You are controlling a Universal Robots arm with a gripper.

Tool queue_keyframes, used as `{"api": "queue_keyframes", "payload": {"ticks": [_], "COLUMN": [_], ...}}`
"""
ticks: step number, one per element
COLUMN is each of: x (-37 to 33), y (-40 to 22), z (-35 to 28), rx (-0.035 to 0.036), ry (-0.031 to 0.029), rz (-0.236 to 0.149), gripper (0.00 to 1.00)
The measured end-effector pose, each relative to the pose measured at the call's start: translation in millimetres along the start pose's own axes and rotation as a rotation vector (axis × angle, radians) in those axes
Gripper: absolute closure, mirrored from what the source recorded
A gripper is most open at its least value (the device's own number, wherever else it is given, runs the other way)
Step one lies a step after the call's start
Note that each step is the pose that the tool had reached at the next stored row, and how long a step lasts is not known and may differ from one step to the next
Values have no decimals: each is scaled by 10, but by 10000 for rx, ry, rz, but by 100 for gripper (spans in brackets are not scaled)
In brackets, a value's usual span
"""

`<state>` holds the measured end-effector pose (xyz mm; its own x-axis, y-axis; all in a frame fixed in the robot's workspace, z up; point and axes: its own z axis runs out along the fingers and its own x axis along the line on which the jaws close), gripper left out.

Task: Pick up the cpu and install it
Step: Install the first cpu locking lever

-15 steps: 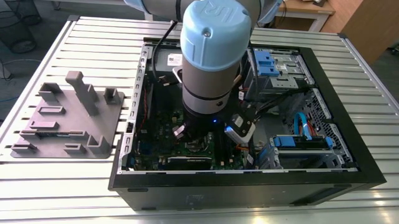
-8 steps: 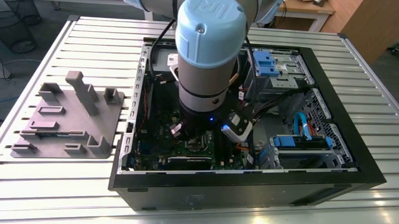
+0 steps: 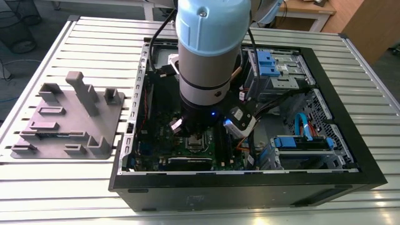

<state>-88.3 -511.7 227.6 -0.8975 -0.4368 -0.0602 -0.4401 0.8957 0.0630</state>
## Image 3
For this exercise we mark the metal disk cage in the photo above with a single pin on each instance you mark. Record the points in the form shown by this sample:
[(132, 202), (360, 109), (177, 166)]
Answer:
[(305, 154)]

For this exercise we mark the wooden desk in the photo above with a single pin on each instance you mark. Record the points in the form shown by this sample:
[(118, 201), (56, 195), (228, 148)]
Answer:
[(309, 8)]

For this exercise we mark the hard disk in blue carrier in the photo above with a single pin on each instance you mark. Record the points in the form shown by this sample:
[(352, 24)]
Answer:
[(285, 143)]

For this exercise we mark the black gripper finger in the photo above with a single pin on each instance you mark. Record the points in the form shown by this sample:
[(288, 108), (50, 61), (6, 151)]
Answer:
[(177, 126)]

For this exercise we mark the green motherboard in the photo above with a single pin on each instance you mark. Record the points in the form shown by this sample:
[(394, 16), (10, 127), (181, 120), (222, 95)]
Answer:
[(162, 145)]

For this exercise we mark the empty blue disk carrier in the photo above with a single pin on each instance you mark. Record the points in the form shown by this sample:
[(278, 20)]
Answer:
[(264, 157)]

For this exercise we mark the silver CPU green edge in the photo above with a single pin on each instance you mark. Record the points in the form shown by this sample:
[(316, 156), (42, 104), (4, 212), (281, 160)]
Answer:
[(193, 141)]

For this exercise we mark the brown wooden cabinet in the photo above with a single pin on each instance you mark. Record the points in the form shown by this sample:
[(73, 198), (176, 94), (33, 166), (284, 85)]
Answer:
[(368, 28)]

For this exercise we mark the black graphics card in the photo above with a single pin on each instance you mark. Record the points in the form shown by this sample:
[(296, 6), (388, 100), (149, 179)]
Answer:
[(188, 164)]

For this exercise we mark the metal drive cage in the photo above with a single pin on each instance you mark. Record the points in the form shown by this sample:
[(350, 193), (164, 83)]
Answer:
[(281, 84)]

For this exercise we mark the green RAM stick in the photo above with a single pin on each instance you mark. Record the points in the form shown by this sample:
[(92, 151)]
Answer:
[(52, 135)]

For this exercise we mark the blue drive bay latch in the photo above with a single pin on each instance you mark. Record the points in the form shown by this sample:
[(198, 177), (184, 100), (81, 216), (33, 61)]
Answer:
[(265, 58), (270, 71)]

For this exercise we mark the black mesh bin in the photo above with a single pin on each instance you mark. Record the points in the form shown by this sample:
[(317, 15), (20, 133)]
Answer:
[(14, 35), (29, 11)]

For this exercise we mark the silver camera in black mount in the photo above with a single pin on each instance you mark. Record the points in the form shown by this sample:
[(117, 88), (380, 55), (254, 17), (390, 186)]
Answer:
[(238, 122)]

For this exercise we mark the black PC case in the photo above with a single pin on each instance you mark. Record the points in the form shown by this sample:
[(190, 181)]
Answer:
[(218, 192)]

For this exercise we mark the silver square wrist camera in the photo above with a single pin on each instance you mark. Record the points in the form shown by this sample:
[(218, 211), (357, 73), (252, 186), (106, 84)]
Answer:
[(173, 61)]

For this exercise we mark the grey parts rack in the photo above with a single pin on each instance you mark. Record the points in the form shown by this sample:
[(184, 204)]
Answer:
[(77, 122)]

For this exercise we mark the grey power supply unit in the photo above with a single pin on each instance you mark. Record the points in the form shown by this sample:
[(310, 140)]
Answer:
[(162, 56)]

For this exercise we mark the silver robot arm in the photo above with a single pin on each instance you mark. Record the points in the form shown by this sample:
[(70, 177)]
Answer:
[(202, 77)]

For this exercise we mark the CPU socket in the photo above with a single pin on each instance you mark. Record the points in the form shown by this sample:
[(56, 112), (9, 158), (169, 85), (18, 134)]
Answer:
[(202, 148)]

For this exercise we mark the white desk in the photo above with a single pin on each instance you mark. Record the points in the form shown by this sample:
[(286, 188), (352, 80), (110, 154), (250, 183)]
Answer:
[(148, 12)]

